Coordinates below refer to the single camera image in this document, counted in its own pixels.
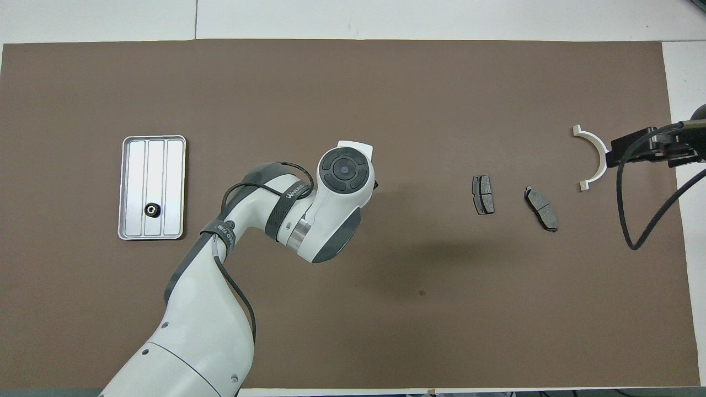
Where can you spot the dark rectangular brake pad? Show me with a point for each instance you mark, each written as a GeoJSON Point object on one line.
{"type": "Point", "coordinates": [483, 196]}

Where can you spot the large black bearing gear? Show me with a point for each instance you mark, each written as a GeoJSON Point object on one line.
{"type": "Point", "coordinates": [147, 210]}

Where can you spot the silver metal tray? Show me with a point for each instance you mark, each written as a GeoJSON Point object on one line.
{"type": "Point", "coordinates": [165, 165]}

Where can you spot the white curved plastic bracket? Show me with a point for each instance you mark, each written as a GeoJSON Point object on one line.
{"type": "Point", "coordinates": [593, 140]}

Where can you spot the brown table mat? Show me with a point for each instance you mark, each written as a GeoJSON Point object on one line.
{"type": "Point", "coordinates": [386, 309]}

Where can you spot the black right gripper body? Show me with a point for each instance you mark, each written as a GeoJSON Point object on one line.
{"type": "Point", "coordinates": [686, 143]}

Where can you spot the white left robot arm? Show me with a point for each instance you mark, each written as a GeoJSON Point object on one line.
{"type": "Point", "coordinates": [204, 331]}

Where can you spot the dark curved brake pad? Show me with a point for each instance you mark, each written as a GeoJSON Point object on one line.
{"type": "Point", "coordinates": [541, 209]}

